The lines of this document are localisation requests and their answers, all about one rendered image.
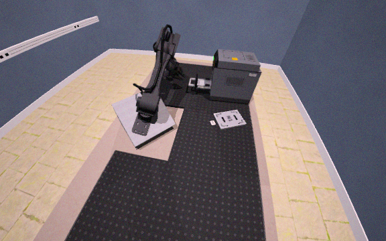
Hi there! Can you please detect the dark grey boxy machine housing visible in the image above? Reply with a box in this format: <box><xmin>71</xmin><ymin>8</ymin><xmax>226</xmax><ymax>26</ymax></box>
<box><xmin>188</xmin><ymin>49</ymin><xmax>262</xmax><ymax>104</ymax></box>

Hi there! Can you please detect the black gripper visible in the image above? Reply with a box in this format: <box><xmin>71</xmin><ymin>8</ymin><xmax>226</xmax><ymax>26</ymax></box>
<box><xmin>166</xmin><ymin>62</ymin><xmax>186</xmax><ymax>80</ymax></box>

